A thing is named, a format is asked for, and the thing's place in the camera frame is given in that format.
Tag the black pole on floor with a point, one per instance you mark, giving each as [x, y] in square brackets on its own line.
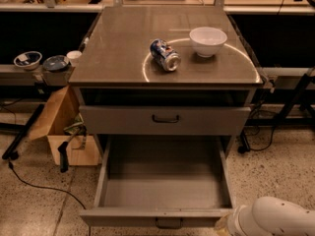
[20, 131]

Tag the grey top drawer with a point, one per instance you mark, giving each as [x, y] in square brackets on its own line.
[157, 120]

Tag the grey drawer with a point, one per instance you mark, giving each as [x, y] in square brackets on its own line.
[157, 120]
[168, 182]

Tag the grey drawer cabinet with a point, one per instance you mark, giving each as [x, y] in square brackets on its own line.
[118, 69]

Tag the black handled tool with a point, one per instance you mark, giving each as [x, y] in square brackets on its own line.
[64, 163]

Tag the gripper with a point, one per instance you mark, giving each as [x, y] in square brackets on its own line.
[236, 220]

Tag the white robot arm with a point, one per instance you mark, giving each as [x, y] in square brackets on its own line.
[268, 216]

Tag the white bowl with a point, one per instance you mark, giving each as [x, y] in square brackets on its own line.
[207, 41]

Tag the cardboard box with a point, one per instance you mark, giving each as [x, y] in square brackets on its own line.
[59, 112]

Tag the small white cup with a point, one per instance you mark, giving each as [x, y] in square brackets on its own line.
[74, 57]

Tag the black metal stand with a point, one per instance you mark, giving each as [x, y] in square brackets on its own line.
[297, 98]

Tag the blue soda can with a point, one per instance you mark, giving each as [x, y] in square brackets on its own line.
[165, 55]

